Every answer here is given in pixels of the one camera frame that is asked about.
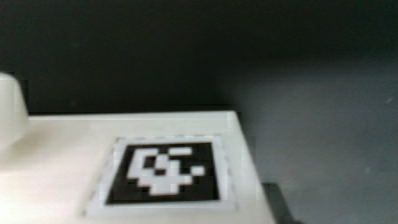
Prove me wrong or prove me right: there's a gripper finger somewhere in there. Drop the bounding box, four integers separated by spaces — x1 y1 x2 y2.
263 183 304 224

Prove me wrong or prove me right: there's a white drawer box front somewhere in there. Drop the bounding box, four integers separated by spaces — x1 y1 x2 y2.
0 73 277 224

